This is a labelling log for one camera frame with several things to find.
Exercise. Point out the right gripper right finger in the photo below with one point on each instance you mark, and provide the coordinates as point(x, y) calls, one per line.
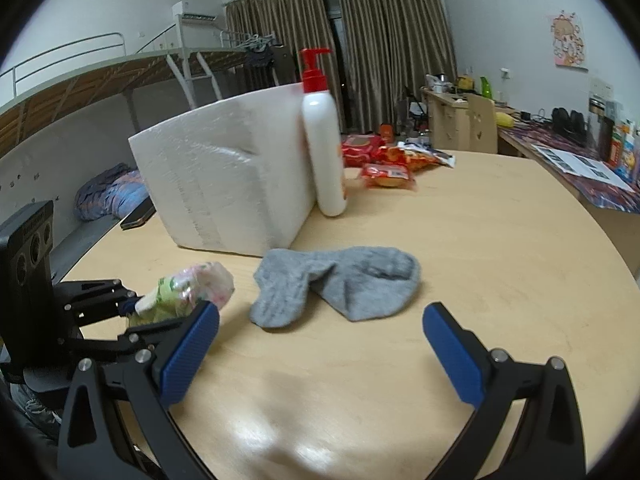
point(548, 442)

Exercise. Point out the white red pump bottle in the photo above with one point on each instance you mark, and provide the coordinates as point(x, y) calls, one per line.
point(323, 135)

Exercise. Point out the red snack bag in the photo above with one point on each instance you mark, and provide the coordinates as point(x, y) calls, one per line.
point(358, 150)

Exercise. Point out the grey sock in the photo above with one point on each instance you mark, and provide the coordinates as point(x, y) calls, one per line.
point(361, 283)

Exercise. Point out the white styrofoam box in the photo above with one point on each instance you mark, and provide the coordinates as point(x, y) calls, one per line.
point(231, 176)

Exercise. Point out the dark thermos bottle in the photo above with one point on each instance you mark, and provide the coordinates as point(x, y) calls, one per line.
point(596, 111)

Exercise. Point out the hanging dark clothes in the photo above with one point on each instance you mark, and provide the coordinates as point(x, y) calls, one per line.
point(268, 63)

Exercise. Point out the anime girl poster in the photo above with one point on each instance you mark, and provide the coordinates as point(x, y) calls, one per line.
point(568, 41)

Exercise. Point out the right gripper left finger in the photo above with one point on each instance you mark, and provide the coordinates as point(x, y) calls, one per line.
point(117, 422)

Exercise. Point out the brown curtain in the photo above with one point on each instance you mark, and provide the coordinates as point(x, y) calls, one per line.
point(280, 31)
point(392, 46)

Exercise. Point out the black headphones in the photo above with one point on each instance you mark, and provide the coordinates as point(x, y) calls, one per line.
point(569, 125)

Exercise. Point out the red snack packet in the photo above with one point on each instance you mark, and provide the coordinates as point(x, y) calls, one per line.
point(387, 176)

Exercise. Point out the patterned desk mat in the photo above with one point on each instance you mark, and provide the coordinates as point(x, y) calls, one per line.
point(603, 196)

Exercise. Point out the right brown curtain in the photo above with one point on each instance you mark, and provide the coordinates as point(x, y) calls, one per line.
point(392, 46)

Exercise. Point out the white air conditioner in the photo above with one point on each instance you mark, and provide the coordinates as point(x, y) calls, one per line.
point(182, 9)

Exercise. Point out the light wood desk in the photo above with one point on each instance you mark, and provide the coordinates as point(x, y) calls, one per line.
point(449, 120)

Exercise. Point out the black smartphone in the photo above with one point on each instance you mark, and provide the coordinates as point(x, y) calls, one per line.
point(139, 216)

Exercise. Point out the printed paper sheet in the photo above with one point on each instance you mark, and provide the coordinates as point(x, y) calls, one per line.
point(581, 166)

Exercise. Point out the left brown curtain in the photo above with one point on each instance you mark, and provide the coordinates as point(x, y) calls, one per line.
point(280, 31)

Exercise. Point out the blue patterned quilt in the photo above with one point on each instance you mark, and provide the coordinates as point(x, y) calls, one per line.
point(114, 192)

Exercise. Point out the floral tissue packet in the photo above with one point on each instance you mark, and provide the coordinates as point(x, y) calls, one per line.
point(176, 295)

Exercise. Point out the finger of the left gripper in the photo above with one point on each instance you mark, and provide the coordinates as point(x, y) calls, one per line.
point(131, 304)

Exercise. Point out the white metal bunk bed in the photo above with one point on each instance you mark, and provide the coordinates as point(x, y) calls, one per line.
point(67, 112)

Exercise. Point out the wooden smiley chair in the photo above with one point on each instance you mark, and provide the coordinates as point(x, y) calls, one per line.
point(483, 124)

